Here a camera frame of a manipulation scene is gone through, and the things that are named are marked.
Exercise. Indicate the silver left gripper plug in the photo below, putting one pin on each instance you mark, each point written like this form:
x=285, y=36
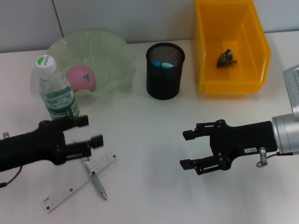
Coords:
x=5, y=135

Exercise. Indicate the yellow plastic storage bin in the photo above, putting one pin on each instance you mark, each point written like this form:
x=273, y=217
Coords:
x=233, y=28

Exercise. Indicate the pink peach ball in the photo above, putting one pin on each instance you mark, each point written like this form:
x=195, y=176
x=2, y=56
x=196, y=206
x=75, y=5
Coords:
x=79, y=77

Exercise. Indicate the clear water bottle green label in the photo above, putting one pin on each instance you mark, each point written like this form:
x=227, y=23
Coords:
x=58, y=93

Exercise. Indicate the translucent green glass fruit plate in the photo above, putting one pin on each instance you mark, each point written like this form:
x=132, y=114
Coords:
x=105, y=51

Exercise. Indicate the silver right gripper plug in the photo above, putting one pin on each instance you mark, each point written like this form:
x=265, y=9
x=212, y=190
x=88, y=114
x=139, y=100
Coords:
x=262, y=156

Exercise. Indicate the black mesh pen cup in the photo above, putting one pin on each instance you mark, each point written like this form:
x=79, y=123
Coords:
x=163, y=86

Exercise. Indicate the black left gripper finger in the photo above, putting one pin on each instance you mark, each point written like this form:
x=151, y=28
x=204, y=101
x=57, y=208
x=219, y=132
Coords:
x=97, y=141
x=83, y=121

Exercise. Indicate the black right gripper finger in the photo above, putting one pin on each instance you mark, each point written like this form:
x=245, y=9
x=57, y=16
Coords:
x=189, y=135
x=187, y=164

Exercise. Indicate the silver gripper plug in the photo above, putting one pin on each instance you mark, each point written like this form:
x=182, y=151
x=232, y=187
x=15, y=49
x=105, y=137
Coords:
x=262, y=156
x=5, y=135

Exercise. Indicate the blue scissors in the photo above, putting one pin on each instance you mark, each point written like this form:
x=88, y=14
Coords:
x=161, y=64

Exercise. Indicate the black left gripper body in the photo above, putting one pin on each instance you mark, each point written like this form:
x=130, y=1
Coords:
x=35, y=149

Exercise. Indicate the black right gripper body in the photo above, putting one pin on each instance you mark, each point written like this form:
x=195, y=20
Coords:
x=245, y=140

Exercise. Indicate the green plastic wrapper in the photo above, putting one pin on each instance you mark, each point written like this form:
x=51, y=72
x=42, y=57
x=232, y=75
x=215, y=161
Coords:
x=225, y=59

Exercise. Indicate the clear plastic ruler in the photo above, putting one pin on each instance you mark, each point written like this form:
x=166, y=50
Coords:
x=105, y=161

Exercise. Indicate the silver ballpoint pen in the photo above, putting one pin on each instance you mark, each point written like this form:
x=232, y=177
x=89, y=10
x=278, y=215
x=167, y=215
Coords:
x=98, y=184

